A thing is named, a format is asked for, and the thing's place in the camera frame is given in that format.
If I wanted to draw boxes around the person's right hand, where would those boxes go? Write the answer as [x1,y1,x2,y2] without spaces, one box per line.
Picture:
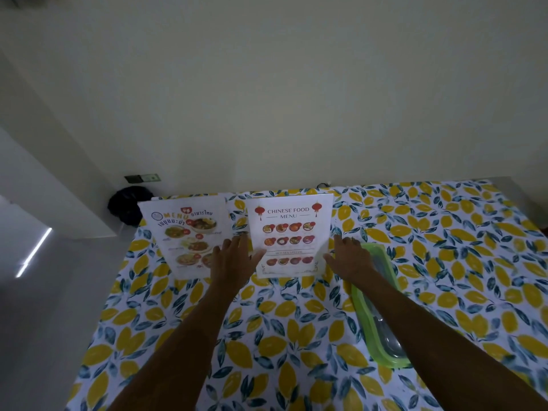
[323,235,377,292]

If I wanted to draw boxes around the person's left hand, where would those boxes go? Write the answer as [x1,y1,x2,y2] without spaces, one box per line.
[210,233,267,296]

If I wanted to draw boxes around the white menu stand red lanterns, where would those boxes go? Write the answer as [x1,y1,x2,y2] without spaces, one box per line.
[245,193,335,280]

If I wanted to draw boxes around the person's right forearm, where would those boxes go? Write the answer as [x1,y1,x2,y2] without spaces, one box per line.
[351,268,548,411]

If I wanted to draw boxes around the person's left forearm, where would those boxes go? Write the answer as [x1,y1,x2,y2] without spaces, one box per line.
[107,287,247,411]

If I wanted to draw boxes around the white menu stand soup pictures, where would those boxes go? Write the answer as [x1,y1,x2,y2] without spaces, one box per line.
[137,194,228,281]

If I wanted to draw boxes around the clear container green rim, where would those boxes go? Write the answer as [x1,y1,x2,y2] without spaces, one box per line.
[350,242,412,370]

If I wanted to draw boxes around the metal spoon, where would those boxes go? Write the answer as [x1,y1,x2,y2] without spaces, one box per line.
[369,308,405,360]

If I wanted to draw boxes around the black bag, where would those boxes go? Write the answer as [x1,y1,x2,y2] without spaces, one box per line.
[107,186,155,228]

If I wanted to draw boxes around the lemon print tablecloth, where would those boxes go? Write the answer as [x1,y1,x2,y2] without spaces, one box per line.
[64,180,548,411]

